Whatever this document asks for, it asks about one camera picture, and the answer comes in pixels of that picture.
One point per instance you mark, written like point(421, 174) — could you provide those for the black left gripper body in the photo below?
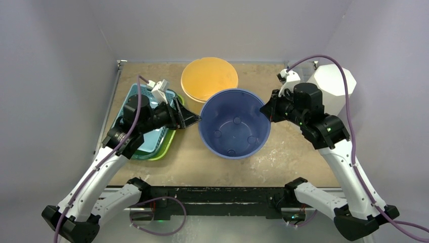
point(164, 116)

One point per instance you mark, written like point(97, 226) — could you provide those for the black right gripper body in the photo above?
point(275, 108)

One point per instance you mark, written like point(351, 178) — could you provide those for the lime green tray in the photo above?
point(164, 146)

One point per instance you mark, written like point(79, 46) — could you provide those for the light blue perforated basket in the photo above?
point(152, 139)

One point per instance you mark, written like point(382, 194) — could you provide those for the dark green tray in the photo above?
point(142, 155)

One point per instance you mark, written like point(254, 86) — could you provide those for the white octagonal large container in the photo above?
point(329, 80)

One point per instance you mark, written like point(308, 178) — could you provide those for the cream printed bucket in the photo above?
point(207, 76)

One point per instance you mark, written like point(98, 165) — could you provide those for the blue round bucket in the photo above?
point(232, 125)

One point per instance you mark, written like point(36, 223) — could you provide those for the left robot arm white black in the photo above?
point(127, 141)

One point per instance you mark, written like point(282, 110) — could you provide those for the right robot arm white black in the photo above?
point(360, 212)

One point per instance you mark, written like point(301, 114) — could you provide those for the clear plastic small box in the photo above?
point(305, 70)

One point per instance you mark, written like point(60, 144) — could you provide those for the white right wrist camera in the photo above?
point(288, 79)

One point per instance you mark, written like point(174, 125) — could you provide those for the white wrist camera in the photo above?
point(288, 79)
point(160, 91)

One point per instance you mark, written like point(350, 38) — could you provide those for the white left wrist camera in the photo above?
point(160, 91)

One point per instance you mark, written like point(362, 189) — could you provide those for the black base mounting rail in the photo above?
point(268, 202)

